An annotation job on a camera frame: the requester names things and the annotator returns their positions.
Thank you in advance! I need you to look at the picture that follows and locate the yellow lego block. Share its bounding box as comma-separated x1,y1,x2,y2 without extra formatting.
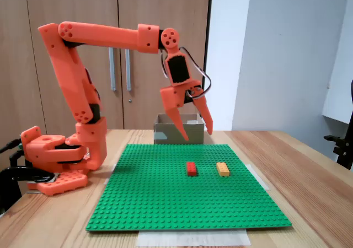
216,161,231,178

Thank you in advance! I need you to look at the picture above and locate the open cardboard box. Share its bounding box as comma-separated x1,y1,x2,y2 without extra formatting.
153,113,206,145

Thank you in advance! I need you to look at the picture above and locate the red lego block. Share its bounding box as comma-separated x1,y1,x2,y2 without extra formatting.
186,161,199,177

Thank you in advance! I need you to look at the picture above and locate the green lego baseplate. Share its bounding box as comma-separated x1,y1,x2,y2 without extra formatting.
85,144,293,232

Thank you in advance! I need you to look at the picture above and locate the masking tape strip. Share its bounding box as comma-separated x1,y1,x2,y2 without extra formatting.
249,164,271,191
103,164,117,185
136,229,252,247

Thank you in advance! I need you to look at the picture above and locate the wooden cabinet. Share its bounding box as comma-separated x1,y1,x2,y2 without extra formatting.
0,0,213,149

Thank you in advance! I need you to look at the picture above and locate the white panel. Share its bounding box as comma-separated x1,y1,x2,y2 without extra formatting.
322,0,353,125

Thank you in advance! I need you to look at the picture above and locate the black stand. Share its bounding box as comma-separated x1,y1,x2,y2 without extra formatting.
323,79,353,171

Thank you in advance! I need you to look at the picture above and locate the black table clamp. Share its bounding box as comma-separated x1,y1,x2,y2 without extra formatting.
0,165,58,215

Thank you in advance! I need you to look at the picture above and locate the gripper servo cable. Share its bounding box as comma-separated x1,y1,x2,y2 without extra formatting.
179,46,212,99

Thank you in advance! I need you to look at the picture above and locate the wrist servo cable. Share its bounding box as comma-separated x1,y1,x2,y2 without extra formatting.
161,52,169,79

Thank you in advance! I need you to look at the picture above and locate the metal cabinet handle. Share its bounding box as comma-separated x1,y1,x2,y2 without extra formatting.
125,48,132,91
109,47,116,91

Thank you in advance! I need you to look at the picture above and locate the black cable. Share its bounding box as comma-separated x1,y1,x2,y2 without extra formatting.
0,138,23,154

